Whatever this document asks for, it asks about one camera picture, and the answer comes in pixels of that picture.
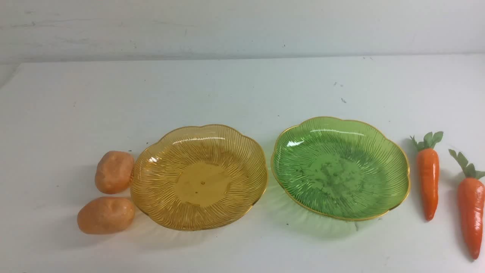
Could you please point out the toy potato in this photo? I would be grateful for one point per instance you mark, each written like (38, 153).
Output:
(106, 215)
(113, 174)

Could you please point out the toy carrot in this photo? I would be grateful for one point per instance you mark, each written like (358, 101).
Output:
(428, 165)
(470, 196)

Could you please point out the amber plastic flower plate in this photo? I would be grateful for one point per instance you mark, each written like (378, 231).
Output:
(199, 177)

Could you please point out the green plastic flower plate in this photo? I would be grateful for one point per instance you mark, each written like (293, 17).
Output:
(340, 168)

